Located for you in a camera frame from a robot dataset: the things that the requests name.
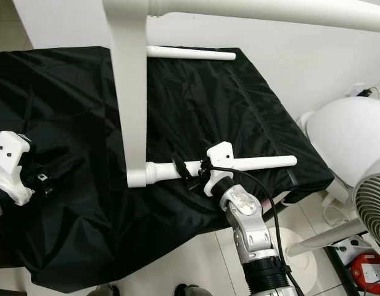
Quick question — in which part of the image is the white wall socket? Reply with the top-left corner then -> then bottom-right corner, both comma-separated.
352,83 -> 380,99

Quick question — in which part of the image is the white round stand base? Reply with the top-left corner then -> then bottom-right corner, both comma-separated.
270,225 -> 305,284

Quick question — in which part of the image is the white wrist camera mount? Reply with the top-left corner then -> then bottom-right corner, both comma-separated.
0,131 -> 30,205
202,142 -> 235,197

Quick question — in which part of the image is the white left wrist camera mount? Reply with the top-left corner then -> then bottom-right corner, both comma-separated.
0,131 -> 30,205

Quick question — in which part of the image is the white power adapter box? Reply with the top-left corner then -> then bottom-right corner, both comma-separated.
335,234 -> 370,263

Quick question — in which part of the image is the black robot foot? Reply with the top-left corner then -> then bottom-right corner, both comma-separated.
175,284 -> 212,296
91,284 -> 123,296

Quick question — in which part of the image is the black right robot foot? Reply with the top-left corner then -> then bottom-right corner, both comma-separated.
175,284 -> 212,296

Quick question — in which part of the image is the grey fan head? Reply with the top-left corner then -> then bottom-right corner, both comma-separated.
353,166 -> 380,247

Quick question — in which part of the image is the white stand pole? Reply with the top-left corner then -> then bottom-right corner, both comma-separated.
287,219 -> 366,257

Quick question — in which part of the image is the black left robot foot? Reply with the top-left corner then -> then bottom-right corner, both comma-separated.
91,284 -> 123,296

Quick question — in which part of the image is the white floor cable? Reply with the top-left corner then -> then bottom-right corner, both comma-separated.
323,191 -> 354,224

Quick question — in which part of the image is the white rounded appliance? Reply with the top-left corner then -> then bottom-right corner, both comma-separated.
298,97 -> 380,186

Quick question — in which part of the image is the red round canister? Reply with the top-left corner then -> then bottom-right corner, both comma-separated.
350,252 -> 380,294

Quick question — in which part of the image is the black cloth table cover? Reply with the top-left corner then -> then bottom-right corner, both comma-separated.
0,46 -> 336,294

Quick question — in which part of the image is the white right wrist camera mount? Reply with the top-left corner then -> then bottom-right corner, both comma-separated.
202,142 -> 235,197

